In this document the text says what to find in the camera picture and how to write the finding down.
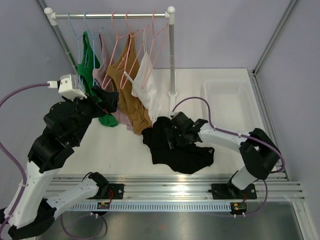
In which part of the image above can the mauve tank top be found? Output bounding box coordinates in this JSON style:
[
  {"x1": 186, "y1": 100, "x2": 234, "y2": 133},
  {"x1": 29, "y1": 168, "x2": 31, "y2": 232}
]
[{"x1": 92, "y1": 30, "x2": 133, "y2": 131}]

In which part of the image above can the silver white clothes rack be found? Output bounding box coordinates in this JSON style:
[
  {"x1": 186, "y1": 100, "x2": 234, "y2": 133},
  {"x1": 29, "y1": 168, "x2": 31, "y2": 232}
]
[{"x1": 43, "y1": 6, "x2": 178, "y2": 115}]

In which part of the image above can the white tank top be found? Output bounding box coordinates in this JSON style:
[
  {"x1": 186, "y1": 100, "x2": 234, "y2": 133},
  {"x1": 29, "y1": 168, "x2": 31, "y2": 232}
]
[{"x1": 124, "y1": 30, "x2": 161, "y2": 124}]

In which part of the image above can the blue hanger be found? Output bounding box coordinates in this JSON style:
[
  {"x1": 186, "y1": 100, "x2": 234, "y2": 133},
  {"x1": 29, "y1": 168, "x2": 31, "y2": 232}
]
[
  {"x1": 83, "y1": 11, "x2": 104, "y2": 88},
  {"x1": 67, "y1": 13, "x2": 86, "y2": 92}
]

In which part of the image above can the blue hanger far left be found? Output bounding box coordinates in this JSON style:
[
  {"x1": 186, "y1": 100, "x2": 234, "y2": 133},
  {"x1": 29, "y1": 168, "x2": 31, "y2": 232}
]
[{"x1": 67, "y1": 13, "x2": 86, "y2": 92}]

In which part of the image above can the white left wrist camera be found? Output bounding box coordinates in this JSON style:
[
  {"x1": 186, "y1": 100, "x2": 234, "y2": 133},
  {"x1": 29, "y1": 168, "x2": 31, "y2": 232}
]
[{"x1": 47, "y1": 74, "x2": 87, "y2": 101}]

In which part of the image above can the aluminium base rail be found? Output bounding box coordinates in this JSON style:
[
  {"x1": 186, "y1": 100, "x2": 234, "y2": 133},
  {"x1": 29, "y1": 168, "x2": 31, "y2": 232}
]
[{"x1": 49, "y1": 174, "x2": 306, "y2": 202}]

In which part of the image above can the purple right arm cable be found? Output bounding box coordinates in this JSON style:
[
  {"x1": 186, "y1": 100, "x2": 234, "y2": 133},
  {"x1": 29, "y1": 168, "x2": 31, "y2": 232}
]
[{"x1": 170, "y1": 96, "x2": 285, "y2": 173}]

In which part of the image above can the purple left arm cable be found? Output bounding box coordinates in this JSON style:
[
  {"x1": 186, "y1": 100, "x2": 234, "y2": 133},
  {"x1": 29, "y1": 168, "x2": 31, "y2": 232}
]
[{"x1": 0, "y1": 83, "x2": 51, "y2": 226}]

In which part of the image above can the pink hanger of black top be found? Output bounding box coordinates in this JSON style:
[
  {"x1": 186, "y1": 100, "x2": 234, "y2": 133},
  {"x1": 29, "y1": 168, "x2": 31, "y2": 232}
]
[{"x1": 141, "y1": 11, "x2": 169, "y2": 89}]

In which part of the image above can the white slotted cable duct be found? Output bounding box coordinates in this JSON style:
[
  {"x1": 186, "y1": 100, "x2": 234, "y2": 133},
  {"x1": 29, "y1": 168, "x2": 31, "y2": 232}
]
[{"x1": 70, "y1": 201, "x2": 231, "y2": 212}]

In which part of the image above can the pink hanger of brown top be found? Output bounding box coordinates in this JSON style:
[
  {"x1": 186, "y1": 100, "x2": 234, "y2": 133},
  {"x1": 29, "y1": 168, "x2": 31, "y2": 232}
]
[{"x1": 101, "y1": 11, "x2": 136, "y2": 89}]

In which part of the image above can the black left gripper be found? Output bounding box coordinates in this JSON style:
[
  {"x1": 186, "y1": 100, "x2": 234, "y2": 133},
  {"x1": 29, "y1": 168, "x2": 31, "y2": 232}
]
[{"x1": 64, "y1": 84, "x2": 120, "y2": 144}]

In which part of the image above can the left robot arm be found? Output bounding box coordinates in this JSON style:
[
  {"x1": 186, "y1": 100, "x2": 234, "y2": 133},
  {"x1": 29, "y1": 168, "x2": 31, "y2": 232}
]
[{"x1": 0, "y1": 87, "x2": 119, "y2": 240}]

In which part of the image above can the brown tank top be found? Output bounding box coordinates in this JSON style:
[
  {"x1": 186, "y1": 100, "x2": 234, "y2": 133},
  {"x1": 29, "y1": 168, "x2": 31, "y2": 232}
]
[{"x1": 106, "y1": 37, "x2": 152, "y2": 135}]

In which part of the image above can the black tank top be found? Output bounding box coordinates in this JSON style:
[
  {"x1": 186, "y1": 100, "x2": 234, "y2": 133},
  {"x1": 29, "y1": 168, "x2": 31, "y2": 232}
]
[{"x1": 141, "y1": 116, "x2": 215, "y2": 175}]

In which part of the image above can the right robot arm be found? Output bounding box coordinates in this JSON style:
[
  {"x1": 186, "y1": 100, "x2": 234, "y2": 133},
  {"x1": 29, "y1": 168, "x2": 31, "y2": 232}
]
[{"x1": 167, "y1": 112, "x2": 280, "y2": 200}]

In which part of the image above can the green tank top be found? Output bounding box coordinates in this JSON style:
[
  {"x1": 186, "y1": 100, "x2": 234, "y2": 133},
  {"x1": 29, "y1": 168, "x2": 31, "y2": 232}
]
[{"x1": 76, "y1": 30, "x2": 119, "y2": 128}]

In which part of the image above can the pink hanger of white top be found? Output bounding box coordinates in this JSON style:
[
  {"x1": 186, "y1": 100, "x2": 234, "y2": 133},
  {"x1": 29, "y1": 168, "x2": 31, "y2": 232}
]
[{"x1": 119, "y1": 11, "x2": 150, "y2": 89}]

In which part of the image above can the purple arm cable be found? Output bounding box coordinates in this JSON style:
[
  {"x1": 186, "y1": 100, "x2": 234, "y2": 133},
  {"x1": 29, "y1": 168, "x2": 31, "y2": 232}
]
[
  {"x1": 0, "y1": 83, "x2": 51, "y2": 226},
  {"x1": 170, "y1": 96, "x2": 285, "y2": 173}
]

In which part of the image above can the white plastic basket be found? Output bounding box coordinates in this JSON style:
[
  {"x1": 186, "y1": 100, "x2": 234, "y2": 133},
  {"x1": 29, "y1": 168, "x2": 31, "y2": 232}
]
[{"x1": 203, "y1": 79, "x2": 264, "y2": 132}]

